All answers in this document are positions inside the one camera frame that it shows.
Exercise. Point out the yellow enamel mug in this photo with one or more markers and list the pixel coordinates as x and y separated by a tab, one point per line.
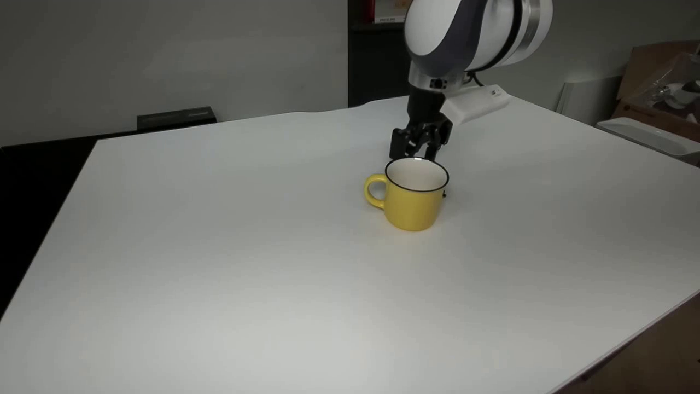
411	205

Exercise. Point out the flat black box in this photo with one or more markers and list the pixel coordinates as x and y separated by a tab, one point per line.
176	118

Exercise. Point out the white tray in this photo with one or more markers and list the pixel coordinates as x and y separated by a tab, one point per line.
651	135

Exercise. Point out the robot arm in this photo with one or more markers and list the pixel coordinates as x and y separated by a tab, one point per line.
465	33

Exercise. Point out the black shelf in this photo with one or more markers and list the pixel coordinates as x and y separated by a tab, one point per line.
377	65

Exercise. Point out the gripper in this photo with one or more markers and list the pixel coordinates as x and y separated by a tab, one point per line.
424	106

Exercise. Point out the cardboard box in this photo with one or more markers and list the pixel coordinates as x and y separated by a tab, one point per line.
659	82

